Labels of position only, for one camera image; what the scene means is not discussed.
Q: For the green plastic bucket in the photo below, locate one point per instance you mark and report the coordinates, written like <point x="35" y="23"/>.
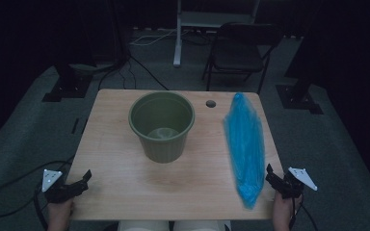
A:
<point x="170" y="150"/>

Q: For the black stand with base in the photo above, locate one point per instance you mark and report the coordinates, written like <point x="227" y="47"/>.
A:
<point x="298" y="97"/>
<point x="69" y="88"/>

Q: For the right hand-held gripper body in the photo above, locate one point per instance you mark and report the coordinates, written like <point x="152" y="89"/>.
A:
<point x="294" y="186"/>

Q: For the blue plastic bag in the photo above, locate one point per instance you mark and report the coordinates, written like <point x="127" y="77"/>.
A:
<point x="245" y="144"/>

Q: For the person's right hand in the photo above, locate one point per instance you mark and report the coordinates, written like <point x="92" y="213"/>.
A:
<point x="284" y="210"/>

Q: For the black folding chair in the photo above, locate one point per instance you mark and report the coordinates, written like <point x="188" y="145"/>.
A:
<point x="237" y="57"/>

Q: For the person's left hand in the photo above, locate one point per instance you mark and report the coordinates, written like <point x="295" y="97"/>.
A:
<point x="59" y="211"/>

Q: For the white metal stand frame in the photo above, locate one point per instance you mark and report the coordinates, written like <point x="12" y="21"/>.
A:
<point x="177" y="45"/>

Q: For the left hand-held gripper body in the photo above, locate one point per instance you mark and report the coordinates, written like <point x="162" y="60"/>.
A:
<point x="53" y="181"/>

